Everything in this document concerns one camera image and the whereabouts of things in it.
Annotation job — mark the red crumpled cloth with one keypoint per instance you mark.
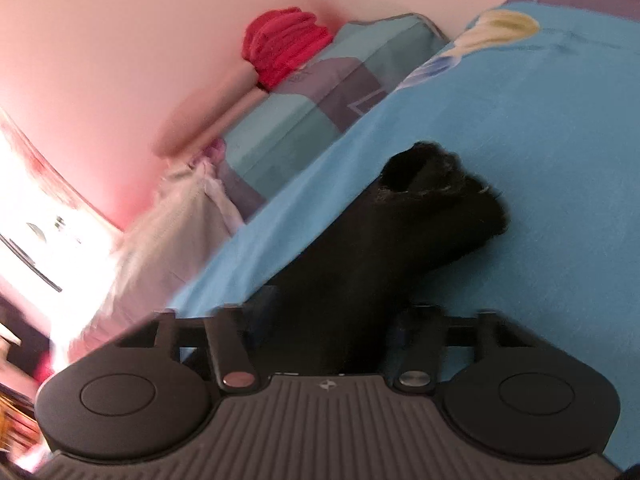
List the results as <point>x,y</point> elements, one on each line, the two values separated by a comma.
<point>279,42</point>

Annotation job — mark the teal grey patterned mattress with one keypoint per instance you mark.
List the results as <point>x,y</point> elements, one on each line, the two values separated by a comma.
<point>319,102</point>

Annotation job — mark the pink beige pillow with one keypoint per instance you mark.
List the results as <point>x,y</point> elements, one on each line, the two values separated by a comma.
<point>164,249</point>

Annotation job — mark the black ribbed pants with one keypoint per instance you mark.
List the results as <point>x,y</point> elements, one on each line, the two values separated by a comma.
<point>337,305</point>

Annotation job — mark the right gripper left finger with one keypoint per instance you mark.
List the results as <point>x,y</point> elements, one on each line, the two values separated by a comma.
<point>231,364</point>

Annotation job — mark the blue floral bed sheet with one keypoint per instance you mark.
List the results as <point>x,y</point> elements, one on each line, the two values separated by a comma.
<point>552,122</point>

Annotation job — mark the pink rolled bolster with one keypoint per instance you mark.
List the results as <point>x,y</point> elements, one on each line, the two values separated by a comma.
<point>207,114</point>

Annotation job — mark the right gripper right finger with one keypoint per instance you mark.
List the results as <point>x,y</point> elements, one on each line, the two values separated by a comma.
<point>424,333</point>

